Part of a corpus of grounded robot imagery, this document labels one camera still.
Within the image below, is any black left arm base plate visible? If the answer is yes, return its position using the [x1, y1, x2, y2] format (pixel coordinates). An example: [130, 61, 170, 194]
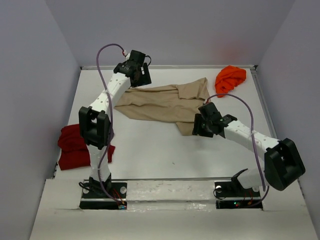
[78, 181, 128, 210]

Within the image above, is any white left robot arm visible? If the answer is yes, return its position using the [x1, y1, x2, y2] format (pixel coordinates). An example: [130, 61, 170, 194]
[78, 50, 152, 198]

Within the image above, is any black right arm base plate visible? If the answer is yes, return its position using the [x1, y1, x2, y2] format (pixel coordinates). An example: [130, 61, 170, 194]
[212, 181, 263, 210]

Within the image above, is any orange t shirt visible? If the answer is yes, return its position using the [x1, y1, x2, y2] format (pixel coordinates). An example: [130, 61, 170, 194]
[214, 65, 247, 98]

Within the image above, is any dark red t shirt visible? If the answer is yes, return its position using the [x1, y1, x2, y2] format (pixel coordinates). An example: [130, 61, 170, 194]
[57, 123, 117, 171]

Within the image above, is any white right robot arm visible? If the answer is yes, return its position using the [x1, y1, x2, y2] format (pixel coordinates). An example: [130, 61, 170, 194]
[192, 102, 306, 196]

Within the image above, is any beige t shirt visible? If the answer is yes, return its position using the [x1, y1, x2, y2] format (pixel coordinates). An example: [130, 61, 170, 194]
[115, 77, 209, 136]

